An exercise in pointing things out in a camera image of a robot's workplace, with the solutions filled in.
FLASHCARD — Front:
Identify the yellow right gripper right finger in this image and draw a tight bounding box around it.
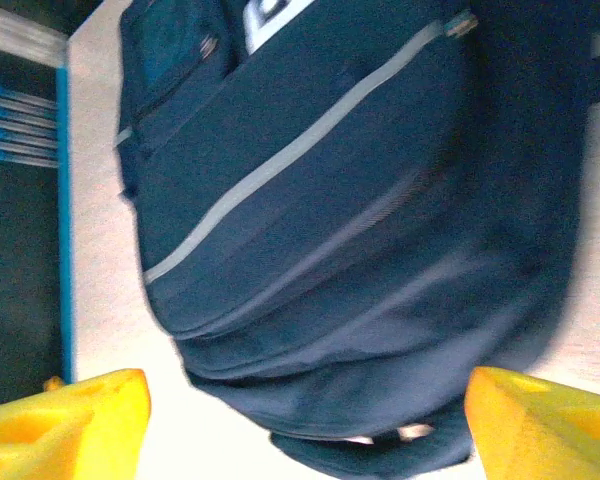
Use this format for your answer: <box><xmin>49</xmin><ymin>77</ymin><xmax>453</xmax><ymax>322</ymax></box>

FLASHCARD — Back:
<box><xmin>463</xmin><ymin>366</ymin><xmax>600</xmax><ymax>480</ymax></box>

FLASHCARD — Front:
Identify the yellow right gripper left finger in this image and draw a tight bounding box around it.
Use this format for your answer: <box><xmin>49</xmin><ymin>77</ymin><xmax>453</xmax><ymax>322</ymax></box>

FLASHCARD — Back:
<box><xmin>0</xmin><ymin>368</ymin><xmax>152</xmax><ymax>480</ymax></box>

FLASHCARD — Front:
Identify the aluminium frame post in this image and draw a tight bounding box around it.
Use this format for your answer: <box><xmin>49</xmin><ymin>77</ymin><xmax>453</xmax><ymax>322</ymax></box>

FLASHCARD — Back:
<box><xmin>0</xmin><ymin>8</ymin><xmax>70</xmax><ymax>67</ymax></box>

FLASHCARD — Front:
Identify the navy blue backpack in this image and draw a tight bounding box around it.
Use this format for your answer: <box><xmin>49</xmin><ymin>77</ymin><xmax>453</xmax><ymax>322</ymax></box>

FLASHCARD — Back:
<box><xmin>113</xmin><ymin>0</ymin><xmax>600</xmax><ymax>480</ymax></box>

